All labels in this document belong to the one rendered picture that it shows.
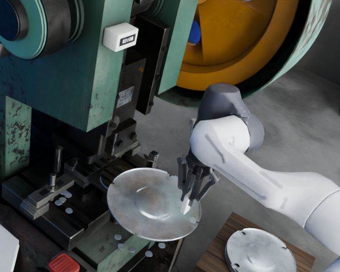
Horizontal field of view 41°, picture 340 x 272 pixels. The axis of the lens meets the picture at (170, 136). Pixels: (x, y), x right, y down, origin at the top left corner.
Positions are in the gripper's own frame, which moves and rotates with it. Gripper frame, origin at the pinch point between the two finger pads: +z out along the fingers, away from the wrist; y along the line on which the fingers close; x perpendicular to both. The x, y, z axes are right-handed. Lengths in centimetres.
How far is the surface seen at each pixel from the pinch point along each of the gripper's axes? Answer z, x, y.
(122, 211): 7.2, -10.3, -13.9
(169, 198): 6.9, 4.2, -7.7
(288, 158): 85, 178, -11
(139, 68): -28.9, 4.0, -27.5
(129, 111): -14.6, 3.4, -27.7
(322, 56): 65, 330, -49
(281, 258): 48, 53, 25
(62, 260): 9.9, -32.4, -14.4
